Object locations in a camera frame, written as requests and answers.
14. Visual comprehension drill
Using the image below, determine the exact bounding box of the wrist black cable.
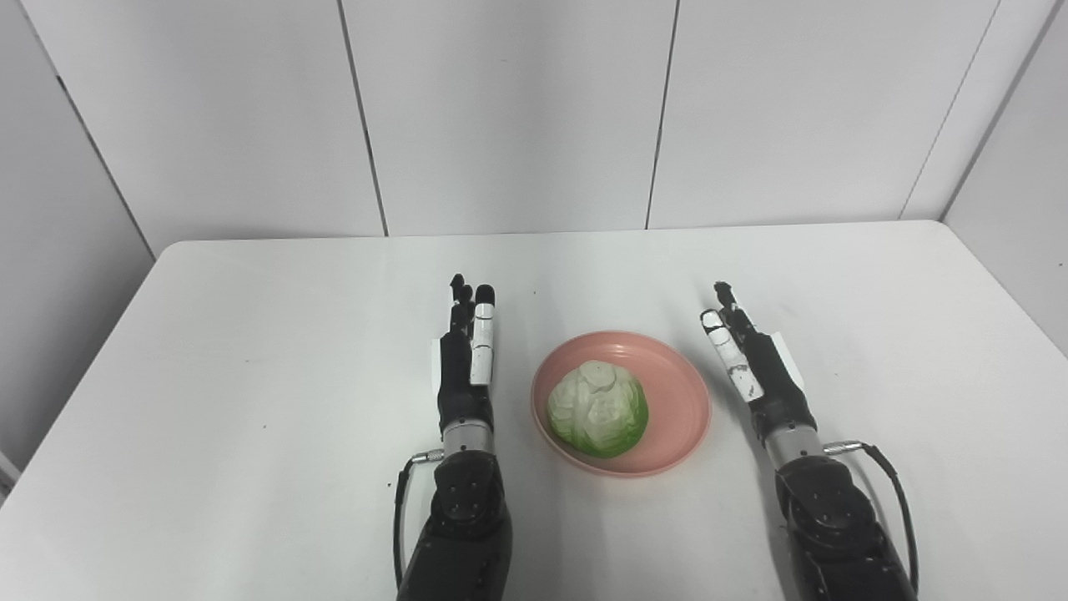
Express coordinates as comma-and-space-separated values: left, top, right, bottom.
393, 448, 445, 589
824, 440, 920, 595

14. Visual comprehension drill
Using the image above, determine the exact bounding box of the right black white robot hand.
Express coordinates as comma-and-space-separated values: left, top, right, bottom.
701, 281, 819, 439

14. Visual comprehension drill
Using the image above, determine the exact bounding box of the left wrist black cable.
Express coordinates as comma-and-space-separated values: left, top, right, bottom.
393, 448, 445, 589

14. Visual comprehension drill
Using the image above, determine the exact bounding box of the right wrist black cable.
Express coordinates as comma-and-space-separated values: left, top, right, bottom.
824, 440, 920, 595

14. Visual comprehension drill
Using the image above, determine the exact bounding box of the pink round plate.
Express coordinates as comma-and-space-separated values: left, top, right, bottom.
531, 331, 713, 477

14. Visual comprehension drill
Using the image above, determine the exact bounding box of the green white toy cabbage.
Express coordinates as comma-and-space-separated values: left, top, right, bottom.
547, 360, 649, 459

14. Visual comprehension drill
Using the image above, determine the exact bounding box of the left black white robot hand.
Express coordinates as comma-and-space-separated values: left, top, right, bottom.
431, 274, 497, 439

